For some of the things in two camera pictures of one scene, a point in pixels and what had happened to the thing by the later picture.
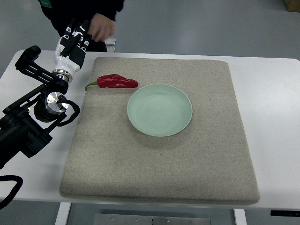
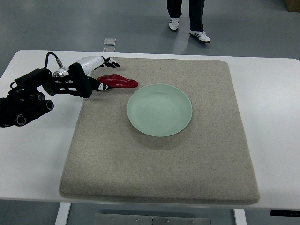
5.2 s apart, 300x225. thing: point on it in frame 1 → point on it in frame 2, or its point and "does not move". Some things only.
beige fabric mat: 107,159 does not move
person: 60,12 → 196,11
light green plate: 159,110 does not move
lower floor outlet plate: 110,49 does not move
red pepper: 113,80 does not move
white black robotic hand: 71,49 → 79,70
